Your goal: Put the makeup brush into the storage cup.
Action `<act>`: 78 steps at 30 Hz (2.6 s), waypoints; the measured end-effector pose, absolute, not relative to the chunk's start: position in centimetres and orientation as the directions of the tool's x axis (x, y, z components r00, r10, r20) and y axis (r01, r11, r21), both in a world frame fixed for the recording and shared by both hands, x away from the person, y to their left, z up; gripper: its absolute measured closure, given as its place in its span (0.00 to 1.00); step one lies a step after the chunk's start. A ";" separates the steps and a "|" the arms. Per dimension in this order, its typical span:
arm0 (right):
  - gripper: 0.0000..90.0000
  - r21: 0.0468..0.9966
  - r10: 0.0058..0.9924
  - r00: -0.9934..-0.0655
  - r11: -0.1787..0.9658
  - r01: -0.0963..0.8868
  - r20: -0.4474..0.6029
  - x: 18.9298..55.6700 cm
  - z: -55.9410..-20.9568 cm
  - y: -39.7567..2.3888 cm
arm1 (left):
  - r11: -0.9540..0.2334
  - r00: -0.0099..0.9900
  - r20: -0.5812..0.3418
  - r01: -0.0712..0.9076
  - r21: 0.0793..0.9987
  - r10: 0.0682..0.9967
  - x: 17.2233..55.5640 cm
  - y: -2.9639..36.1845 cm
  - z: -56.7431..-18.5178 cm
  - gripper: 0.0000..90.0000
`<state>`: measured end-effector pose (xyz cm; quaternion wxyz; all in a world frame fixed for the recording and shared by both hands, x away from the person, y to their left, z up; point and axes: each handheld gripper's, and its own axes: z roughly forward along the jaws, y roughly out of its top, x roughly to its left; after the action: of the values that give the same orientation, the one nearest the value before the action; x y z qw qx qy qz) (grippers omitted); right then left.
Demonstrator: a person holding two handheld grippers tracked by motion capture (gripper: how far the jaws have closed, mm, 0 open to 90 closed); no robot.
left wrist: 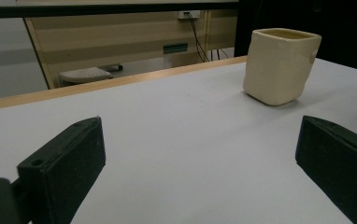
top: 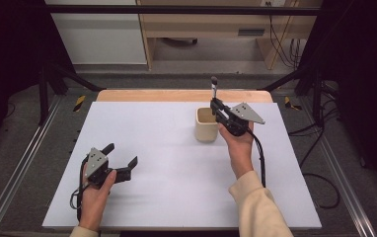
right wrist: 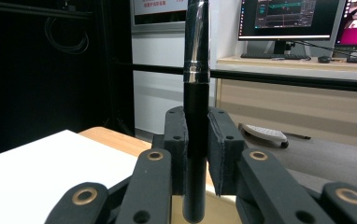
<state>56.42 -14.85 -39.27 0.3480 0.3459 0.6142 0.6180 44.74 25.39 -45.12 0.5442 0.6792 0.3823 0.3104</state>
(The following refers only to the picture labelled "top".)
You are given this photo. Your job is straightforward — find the yellow black tape marker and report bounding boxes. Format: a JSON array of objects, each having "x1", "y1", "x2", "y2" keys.
[
  {"x1": 283, "y1": 96, "x2": 303, "y2": 112},
  {"x1": 73, "y1": 94, "x2": 87, "y2": 113}
]

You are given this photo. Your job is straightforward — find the aluminium floor rail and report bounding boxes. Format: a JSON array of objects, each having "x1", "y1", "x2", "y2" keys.
[
  {"x1": 0, "y1": 95, "x2": 64, "y2": 237},
  {"x1": 298, "y1": 97, "x2": 377, "y2": 237}
]

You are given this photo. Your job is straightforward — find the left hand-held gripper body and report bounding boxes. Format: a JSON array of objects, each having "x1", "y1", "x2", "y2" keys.
[{"x1": 83, "y1": 147, "x2": 133, "y2": 191}]

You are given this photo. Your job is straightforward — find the black horizontal frame bar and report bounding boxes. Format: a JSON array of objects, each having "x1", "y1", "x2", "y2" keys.
[{"x1": 44, "y1": 4, "x2": 323, "y2": 17}]

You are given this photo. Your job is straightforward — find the white cabinet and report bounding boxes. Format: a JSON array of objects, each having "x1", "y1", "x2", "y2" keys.
[{"x1": 43, "y1": 0, "x2": 148, "y2": 66}]

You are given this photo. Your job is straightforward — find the light wooden desk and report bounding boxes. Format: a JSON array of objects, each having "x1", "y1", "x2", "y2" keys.
[{"x1": 136, "y1": 0, "x2": 323, "y2": 71}]

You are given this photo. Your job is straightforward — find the black metal stand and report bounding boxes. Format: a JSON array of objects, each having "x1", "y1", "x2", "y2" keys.
[
  {"x1": 259, "y1": 63, "x2": 326, "y2": 127},
  {"x1": 38, "y1": 60, "x2": 107, "y2": 126}
]

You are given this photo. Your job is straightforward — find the person's right hand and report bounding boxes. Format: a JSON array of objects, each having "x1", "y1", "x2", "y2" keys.
[{"x1": 217, "y1": 120, "x2": 255, "y2": 181}]

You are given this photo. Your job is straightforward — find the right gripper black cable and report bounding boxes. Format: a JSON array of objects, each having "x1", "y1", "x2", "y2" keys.
[{"x1": 246, "y1": 127, "x2": 341, "y2": 209}]

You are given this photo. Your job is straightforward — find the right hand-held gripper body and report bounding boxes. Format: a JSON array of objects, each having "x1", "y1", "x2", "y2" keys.
[{"x1": 218, "y1": 102, "x2": 266, "y2": 137}]

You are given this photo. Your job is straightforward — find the black makeup brush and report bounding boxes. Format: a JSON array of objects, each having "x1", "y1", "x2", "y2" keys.
[{"x1": 210, "y1": 76, "x2": 219, "y2": 101}]

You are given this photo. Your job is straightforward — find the beige square cup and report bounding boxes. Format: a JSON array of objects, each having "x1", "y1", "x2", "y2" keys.
[{"x1": 194, "y1": 107, "x2": 220, "y2": 143}]

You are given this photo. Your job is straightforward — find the person's left hand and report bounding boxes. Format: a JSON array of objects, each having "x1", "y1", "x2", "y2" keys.
[{"x1": 78, "y1": 162, "x2": 117, "y2": 232}]

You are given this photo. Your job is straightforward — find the hanging black cables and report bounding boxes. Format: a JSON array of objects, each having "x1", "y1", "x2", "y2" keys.
[{"x1": 264, "y1": 1, "x2": 304, "y2": 70}]

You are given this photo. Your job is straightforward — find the grey drawer handle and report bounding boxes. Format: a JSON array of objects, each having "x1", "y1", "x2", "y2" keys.
[{"x1": 237, "y1": 28, "x2": 266, "y2": 37}]

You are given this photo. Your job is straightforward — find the wooden table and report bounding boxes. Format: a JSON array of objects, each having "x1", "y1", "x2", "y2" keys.
[{"x1": 96, "y1": 89, "x2": 274, "y2": 104}]

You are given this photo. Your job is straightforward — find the black floor cables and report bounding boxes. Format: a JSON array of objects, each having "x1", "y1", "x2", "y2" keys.
[{"x1": 288, "y1": 82, "x2": 340, "y2": 169}]

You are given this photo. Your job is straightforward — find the white table mat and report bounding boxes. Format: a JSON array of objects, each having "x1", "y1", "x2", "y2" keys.
[{"x1": 41, "y1": 101, "x2": 323, "y2": 230}]

